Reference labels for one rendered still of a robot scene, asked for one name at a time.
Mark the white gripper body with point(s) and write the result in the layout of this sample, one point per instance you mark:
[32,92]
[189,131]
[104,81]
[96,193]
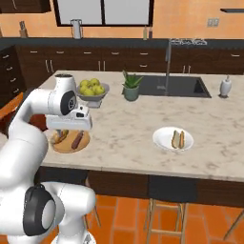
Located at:
[68,122]

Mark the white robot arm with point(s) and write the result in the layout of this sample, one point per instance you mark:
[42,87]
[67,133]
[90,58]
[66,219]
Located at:
[22,149]

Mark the tan bun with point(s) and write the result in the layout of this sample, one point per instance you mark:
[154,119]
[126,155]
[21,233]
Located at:
[175,139]
[61,136]

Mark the brown sausage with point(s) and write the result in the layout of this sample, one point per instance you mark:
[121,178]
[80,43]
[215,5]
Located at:
[181,139]
[77,140]

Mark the round wooden bowl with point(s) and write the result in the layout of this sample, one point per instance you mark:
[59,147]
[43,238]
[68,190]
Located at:
[65,146]

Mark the grey fruit bowl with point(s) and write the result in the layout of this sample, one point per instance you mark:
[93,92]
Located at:
[93,99]

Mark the white plate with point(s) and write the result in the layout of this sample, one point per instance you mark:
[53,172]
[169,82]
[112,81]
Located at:
[163,139]

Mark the yellow-green apple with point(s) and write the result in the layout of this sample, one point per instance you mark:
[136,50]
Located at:
[83,89]
[94,82]
[84,83]
[89,92]
[99,90]

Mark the green plant in grey pot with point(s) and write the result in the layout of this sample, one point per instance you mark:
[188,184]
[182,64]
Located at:
[131,90]

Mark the dark brown cupboard run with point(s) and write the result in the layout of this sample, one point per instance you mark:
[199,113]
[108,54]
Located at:
[133,58]

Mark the grey canister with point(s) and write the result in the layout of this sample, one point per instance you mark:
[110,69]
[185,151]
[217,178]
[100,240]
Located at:
[76,29]

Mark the wooden knife block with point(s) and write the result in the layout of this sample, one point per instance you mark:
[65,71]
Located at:
[23,30]

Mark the grey metal tap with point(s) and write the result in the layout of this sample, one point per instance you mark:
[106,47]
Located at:
[167,66]

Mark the dark sink basin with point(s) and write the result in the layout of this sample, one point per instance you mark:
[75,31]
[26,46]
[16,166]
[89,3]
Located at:
[178,86]

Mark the black-framed window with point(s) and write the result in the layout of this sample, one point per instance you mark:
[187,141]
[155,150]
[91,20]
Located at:
[103,11]

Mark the pale bottle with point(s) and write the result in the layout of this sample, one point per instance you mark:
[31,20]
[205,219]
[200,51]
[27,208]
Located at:
[145,33]

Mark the dark bottle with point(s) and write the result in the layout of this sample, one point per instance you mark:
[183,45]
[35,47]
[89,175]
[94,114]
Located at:
[151,33]

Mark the black island panel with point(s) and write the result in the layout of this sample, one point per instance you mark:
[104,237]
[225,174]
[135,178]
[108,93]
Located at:
[173,189]

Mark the wooden stool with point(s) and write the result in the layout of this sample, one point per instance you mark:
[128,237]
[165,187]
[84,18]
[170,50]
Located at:
[165,233]

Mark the white soap dispenser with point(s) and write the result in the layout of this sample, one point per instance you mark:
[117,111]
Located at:
[225,87]

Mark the dark brown wall cupboard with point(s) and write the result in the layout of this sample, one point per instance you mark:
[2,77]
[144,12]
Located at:
[25,5]

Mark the grey wall socket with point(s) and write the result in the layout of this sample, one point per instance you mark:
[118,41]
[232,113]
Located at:
[213,22]

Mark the dark wall shelf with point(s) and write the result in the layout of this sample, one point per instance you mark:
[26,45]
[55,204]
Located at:
[232,10]

